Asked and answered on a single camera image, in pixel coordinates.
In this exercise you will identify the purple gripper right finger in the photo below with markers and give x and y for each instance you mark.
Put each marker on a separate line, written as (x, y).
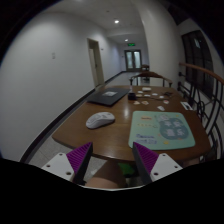
(151, 165)

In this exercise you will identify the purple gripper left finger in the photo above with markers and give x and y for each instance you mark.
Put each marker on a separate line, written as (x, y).
(71, 166)

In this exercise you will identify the light green mouse pad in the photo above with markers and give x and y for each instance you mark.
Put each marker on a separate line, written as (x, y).
(160, 130)

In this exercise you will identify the white computer mouse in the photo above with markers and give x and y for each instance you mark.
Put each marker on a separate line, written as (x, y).
(100, 119)

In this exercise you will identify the small white card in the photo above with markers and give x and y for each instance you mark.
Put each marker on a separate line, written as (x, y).
(161, 108)

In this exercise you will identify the small black box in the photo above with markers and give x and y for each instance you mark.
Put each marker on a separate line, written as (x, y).
(131, 96)

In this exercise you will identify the dark closed laptop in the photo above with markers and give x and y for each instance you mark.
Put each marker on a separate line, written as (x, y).
(108, 97)

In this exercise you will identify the wooden armchair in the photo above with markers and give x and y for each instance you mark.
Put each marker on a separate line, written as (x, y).
(148, 75)

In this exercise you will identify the metal stair railing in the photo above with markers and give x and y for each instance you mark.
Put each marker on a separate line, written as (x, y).
(204, 91)

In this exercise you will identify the glass double door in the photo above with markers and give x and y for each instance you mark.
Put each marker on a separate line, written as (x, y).
(133, 60)

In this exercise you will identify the wooden side door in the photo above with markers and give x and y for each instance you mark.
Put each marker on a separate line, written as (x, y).
(95, 62)

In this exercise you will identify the green exit sign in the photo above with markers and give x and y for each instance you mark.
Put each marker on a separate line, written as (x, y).
(131, 44)

